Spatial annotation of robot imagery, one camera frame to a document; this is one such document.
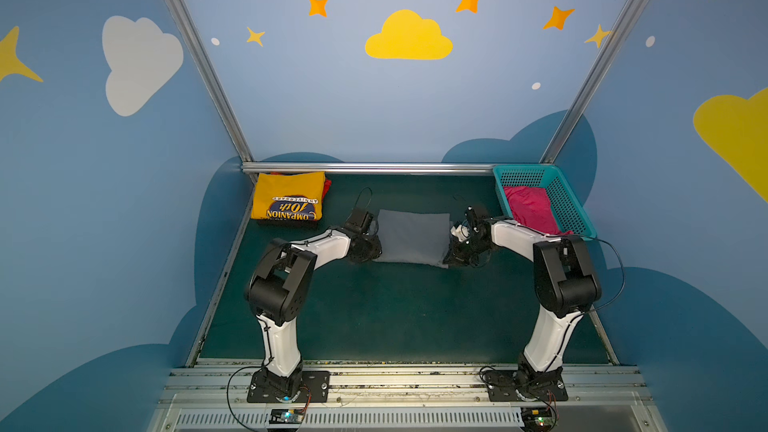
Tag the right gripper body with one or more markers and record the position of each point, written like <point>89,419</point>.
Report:
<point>460,247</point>

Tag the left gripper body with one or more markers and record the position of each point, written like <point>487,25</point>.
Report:
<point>368,246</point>

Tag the grey t-shirt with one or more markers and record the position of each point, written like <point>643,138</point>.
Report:
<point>414,238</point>

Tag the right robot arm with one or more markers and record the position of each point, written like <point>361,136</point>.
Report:
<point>566,286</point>

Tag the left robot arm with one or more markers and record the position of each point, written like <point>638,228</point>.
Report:
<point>279,288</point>

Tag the magenta t-shirt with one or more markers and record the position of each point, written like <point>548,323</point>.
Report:
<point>531,207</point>

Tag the folded red t-shirt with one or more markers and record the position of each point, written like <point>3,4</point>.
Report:
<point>327,185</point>

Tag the folded yellow t-shirt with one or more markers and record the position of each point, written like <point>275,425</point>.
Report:
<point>296,197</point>

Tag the teal plastic basket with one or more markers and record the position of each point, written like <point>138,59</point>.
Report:
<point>567,209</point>

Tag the right controller board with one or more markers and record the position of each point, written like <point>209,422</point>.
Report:
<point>537,420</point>

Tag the controller board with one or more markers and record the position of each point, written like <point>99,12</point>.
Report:
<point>537,420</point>
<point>286,417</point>

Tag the left controller board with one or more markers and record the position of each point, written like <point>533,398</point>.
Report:
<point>286,417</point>

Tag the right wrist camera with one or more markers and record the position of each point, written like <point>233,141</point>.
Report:
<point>476,224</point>

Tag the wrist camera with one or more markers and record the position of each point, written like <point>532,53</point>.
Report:
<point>359,221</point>
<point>476,224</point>

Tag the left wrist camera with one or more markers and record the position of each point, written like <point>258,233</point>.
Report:
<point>359,221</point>

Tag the aluminium back rail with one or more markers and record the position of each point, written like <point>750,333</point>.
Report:
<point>448,169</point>

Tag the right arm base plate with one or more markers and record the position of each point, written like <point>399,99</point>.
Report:
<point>513,385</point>

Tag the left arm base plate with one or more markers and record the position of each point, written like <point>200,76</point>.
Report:
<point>267,387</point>

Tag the front aluminium rail bed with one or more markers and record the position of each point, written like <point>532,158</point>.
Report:
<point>211,396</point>

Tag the right aluminium post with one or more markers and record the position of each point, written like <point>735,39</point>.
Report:
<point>622,28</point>

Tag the aluminium post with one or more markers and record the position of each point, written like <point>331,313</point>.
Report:
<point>622,28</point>
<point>196,48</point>

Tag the left aluminium post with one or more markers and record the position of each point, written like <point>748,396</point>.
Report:
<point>196,48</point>

